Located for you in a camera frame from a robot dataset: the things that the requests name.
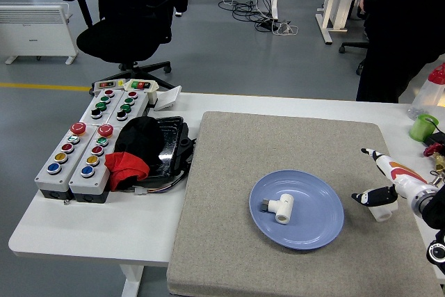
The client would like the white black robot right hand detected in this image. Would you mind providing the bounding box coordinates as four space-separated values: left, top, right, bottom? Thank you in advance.
350 147 430 207

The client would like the plain white tee pipe fitting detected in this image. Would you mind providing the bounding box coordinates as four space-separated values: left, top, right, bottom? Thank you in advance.
367 200 400 223

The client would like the white tee fitting metal nut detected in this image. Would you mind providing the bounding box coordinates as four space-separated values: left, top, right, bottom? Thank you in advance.
260 193 296 225

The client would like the blue round plate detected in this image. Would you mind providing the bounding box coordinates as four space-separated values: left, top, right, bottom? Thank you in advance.
248 169 345 251

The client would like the person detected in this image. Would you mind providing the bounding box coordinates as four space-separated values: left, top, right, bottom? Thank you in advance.
355 0 445 104

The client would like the black chair wheel base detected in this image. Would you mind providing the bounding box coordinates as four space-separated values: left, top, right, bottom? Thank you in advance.
338 40 370 77

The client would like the green plastic cup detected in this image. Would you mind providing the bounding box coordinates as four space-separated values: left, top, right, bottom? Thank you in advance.
408 113 440 143

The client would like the black power adapter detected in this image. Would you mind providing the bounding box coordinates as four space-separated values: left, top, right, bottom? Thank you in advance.
421 131 445 147

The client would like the clear bottle red cap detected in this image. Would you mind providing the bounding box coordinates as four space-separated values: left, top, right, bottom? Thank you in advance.
407 63 445 121

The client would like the grey-brown mat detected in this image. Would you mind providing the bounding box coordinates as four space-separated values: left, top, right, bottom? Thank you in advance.
165 111 444 297

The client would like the black plastic tray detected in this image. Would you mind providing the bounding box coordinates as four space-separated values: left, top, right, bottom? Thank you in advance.
138 115 197 187

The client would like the black office chair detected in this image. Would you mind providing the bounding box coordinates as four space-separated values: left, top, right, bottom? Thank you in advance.
61 0 191 91

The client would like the black cloth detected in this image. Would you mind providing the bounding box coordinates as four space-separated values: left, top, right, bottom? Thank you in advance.
114 115 166 173

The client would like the red cloth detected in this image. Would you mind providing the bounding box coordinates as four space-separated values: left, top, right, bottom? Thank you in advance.
104 151 151 193

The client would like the white table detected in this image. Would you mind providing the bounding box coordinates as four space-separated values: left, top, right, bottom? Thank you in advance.
8 92 445 297

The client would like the grey five-button control box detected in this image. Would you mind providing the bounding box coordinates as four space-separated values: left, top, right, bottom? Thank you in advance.
68 123 122 204
33 122 92 201

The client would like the white panel heater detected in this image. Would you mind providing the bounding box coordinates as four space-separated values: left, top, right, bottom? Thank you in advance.
0 1 79 66

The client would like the white desk frame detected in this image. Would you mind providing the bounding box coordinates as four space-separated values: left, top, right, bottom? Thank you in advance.
315 0 370 46

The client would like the brass valve red handle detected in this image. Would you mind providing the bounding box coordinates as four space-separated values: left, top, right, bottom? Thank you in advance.
423 143 445 174

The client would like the tangle of floor cables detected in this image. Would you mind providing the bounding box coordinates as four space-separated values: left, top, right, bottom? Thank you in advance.
218 0 300 38

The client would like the white plastic wall switch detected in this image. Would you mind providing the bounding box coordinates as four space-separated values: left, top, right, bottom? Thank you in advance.
153 85 183 113

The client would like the white green-red switch box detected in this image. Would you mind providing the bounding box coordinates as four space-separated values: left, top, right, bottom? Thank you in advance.
123 78 161 106

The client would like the coloured wire bundle with connector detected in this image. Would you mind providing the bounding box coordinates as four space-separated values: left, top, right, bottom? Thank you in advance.
133 170 189 196

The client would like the small grey switch panel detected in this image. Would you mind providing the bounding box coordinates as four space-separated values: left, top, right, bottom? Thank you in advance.
90 79 128 97

